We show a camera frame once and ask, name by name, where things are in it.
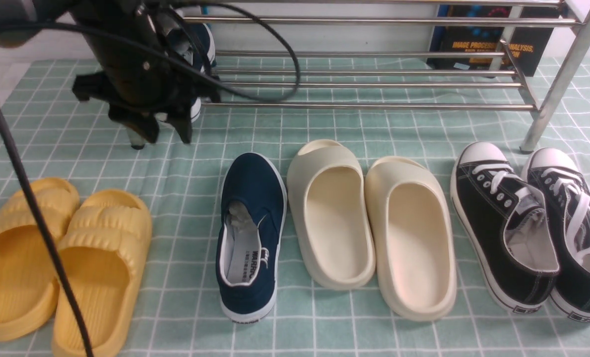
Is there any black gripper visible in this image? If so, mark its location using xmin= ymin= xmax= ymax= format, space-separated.
xmin=71 ymin=0 xmax=201 ymax=144

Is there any navy slip-on shoe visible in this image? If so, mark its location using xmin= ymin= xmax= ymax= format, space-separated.
xmin=153 ymin=10 xmax=217 ymax=124
xmin=215 ymin=152 xmax=287 ymax=324

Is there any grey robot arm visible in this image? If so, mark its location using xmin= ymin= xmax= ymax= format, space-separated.
xmin=0 ymin=0 xmax=221 ymax=150

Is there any steel shoe rack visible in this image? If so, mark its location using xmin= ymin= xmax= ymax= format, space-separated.
xmin=184 ymin=0 xmax=590 ymax=153

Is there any right yellow slide sandal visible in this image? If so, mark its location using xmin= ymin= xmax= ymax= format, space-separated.
xmin=58 ymin=189 xmax=152 ymax=357

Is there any yellow slide sandal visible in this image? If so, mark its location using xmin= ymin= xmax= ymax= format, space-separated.
xmin=0 ymin=191 xmax=59 ymax=341
xmin=58 ymin=189 xmax=152 ymax=357

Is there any left cream foam slipper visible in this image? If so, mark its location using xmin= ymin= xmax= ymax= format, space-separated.
xmin=286 ymin=139 xmax=376 ymax=290

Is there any cream foam slipper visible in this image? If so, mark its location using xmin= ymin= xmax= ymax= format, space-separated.
xmin=286 ymin=139 xmax=376 ymax=290
xmin=364 ymin=156 xmax=457 ymax=322

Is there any left yellow slide sandal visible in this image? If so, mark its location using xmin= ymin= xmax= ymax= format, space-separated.
xmin=0 ymin=191 xmax=59 ymax=341

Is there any green checkered tablecloth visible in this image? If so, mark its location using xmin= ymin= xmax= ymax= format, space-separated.
xmin=0 ymin=59 xmax=590 ymax=357

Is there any right cream foam slipper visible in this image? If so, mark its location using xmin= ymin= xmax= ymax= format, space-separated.
xmin=364 ymin=156 xmax=457 ymax=322

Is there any black image processing book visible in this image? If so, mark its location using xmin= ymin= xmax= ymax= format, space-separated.
xmin=426 ymin=5 xmax=553 ymax=77

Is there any left black canvas sneaker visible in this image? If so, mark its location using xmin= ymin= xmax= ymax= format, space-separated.
xmin=451 ymin=142 xmax=560 ymax=314

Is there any black canvas sneaker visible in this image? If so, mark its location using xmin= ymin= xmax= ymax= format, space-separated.
xmin=451 ymin=142 xmax=560 ymax=314
xmin=521 ymin=148 xmax=590 ymax=323

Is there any right black canvas sneaker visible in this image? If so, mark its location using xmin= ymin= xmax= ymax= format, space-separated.
xmin=521 ymin=148 xmax=590 ymax=323

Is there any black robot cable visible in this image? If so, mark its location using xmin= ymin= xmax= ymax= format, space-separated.
xmin=0 ymin=0 xmax=301 ymax=357

